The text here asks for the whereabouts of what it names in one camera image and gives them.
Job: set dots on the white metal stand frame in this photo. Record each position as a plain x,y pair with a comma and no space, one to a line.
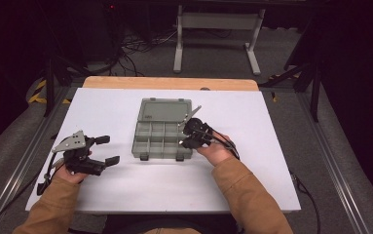
219,21

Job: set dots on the white board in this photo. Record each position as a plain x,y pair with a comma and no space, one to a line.
174,188

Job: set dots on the grey plastic compartment box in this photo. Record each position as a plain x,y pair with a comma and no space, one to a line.
156,143

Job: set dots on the person's right hand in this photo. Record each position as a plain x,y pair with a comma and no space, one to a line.
218,151

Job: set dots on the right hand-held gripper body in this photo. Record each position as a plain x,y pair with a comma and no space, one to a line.
200,131

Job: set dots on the wooden table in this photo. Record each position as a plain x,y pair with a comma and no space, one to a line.
167,83

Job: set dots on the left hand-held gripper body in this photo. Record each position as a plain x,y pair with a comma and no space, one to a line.
77,162

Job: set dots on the person's dark lap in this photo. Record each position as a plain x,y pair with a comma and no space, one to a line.
171,225

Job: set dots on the black tripod stand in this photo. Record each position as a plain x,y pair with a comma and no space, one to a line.
315,94
49,87

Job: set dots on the yellow black hazard tape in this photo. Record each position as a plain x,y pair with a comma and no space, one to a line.
37,94

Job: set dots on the person's left hand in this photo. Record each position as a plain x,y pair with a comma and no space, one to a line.
72,178

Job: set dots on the aluminium floor rail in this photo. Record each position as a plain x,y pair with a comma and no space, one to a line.
336,169
18,169

